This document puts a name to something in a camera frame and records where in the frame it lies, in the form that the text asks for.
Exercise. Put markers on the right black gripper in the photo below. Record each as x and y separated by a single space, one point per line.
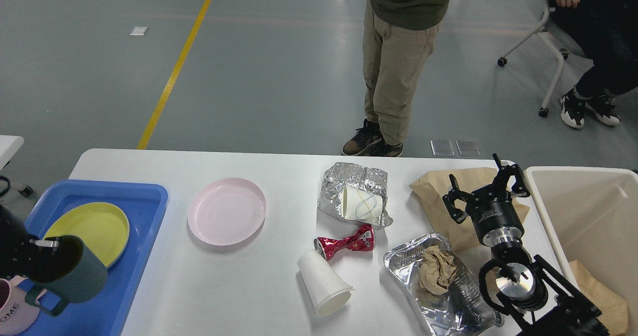
495 216

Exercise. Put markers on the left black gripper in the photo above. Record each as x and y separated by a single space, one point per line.
19 250

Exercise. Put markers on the dark teal mug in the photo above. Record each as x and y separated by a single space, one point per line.
73 273

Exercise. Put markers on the pink HOME mug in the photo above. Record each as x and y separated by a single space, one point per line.
16 315

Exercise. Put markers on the pink plate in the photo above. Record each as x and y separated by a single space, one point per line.
227 212

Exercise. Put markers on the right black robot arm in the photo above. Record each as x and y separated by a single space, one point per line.
540 300

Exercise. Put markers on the brown paper bag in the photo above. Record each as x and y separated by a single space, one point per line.
432 186

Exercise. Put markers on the yellow plate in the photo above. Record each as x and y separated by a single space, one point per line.
103 227

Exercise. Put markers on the crumpled brown paper ball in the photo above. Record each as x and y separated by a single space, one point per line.
437 270

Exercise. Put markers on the clear plastic bottle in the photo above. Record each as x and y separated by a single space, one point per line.
467 312

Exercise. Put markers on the blue plastic tray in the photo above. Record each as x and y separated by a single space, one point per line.
144 205

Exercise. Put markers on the beige plastic bin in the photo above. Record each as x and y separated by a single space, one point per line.
591 215

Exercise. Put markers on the white side table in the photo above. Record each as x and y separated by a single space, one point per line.
9 145

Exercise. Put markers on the aluminium foil tray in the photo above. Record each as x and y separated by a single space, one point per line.
403 262

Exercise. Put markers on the crushed red can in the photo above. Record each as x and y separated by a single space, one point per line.
362 241

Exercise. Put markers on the crushed paper cup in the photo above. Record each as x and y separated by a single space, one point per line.
361 206

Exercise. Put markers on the crumpled aluminium foil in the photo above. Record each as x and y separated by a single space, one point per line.
340 175

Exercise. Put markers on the brown paper in bin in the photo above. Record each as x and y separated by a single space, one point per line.
615 313

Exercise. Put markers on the white paper cup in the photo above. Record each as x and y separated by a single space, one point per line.
327 290

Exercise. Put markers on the person in khaki trousers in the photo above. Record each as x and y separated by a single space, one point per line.
399 36

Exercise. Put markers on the person in dark trousers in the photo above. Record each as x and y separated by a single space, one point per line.
606 30

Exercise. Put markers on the white office chair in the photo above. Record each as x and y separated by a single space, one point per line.
557 40

